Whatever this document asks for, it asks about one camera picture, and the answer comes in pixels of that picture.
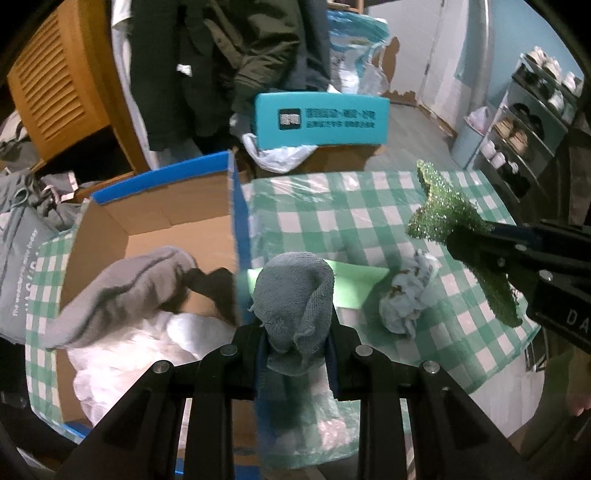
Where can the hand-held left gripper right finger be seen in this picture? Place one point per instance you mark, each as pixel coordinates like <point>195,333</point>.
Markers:
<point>332,364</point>

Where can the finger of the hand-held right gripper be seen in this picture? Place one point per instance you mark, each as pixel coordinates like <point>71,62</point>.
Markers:
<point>517,233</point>
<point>503,261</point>

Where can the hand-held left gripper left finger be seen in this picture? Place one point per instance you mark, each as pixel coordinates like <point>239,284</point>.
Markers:
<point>258,369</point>

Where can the green glittery cloth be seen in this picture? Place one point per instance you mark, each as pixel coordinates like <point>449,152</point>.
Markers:
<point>443,212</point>

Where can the grey-blue knitted towel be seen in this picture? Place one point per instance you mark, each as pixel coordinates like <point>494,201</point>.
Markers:
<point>291,295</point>

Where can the black sock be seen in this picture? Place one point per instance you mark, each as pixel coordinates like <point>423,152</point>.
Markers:
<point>217,290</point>

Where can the white mesh bath pouf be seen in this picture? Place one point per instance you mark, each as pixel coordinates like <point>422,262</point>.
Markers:
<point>138,350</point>

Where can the grey sock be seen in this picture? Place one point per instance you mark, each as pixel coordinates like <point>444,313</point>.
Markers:
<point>115,286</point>

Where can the blue-edged cardboard shoe box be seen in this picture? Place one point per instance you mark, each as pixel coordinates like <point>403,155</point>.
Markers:
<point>184,212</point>

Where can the light green paper sheet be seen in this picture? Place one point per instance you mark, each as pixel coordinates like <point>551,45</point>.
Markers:
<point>355,286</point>

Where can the light blue trash bin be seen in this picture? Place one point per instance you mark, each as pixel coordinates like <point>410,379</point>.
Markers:
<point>466,147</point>

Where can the patterned crumpled cloth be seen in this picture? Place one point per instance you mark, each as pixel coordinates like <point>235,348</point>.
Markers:
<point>406,295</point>

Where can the metal shoe rack with shoes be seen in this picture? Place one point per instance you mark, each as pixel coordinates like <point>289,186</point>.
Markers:
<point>526,129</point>

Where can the pink plastic bag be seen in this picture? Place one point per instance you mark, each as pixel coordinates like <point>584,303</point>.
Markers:
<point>476,120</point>

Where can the brown cardboard box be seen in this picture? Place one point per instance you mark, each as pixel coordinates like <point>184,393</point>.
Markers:
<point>341,159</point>

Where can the white plastic bag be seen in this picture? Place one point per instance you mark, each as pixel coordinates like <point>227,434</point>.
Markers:
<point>277,159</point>

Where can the teal box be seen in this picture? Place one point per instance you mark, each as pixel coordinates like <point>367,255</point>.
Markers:
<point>323,120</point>

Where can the blue plastic bag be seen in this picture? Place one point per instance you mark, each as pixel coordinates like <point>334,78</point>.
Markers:
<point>355,46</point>

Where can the grey tote bag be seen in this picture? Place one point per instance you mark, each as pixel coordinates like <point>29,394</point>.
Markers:
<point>23,258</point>

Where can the black hanging jacket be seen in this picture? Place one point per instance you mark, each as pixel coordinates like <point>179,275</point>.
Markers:
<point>161,92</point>

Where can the white hanging shirt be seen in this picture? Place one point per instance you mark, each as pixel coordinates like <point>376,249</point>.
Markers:
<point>124,69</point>

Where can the wooden louvered wardrobe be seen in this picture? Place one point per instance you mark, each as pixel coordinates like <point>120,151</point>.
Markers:
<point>51,92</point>

